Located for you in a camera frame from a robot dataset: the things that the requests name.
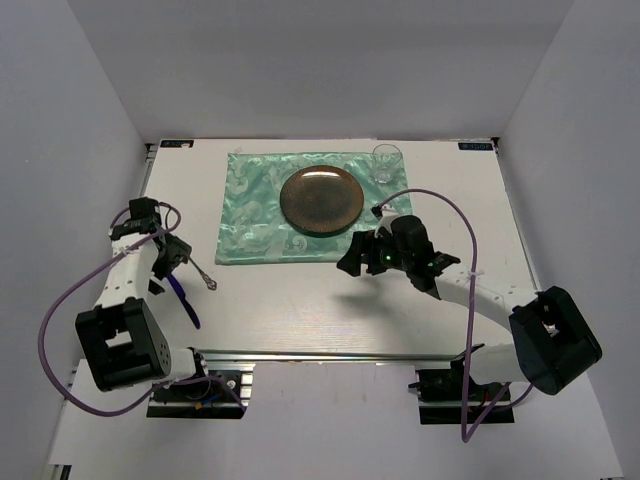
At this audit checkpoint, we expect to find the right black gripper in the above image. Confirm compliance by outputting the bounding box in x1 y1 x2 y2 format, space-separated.
337 226 413 277

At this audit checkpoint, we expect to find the purple knife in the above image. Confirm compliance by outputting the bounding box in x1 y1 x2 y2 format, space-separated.
167 274 201 329

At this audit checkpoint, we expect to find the brown ceramic plate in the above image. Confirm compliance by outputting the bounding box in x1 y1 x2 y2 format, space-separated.
279 165 364 237

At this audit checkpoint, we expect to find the green satin cloth napkin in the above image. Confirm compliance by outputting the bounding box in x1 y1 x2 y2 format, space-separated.
215 152 408 266

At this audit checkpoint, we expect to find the clear glass cup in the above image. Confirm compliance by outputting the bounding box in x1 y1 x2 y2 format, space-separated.
372 143 403 184

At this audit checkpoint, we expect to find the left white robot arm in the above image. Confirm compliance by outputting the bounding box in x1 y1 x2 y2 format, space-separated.
75 197 212 399

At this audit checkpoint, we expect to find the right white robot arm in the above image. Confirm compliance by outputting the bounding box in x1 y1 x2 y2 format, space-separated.
337 213 603 399

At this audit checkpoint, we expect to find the left table corner sticker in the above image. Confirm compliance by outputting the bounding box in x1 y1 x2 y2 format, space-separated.
159 139 194 149

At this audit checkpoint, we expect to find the table corner sticker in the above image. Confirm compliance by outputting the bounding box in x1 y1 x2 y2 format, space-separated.
159 139 194 149
458 142 494 151

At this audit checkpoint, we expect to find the ornate iridescent fork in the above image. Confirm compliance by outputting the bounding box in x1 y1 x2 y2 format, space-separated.
188 256 217 291

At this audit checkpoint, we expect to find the right table corner sticker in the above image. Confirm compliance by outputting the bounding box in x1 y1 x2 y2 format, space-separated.
458 142 494 151

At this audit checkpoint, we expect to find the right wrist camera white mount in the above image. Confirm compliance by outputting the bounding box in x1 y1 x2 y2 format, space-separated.
371 204 399 238

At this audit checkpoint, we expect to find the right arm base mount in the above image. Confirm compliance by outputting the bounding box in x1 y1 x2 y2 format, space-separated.
408 369 502 425

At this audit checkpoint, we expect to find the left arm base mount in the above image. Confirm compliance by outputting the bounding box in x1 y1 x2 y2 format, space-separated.
146 363 253 420

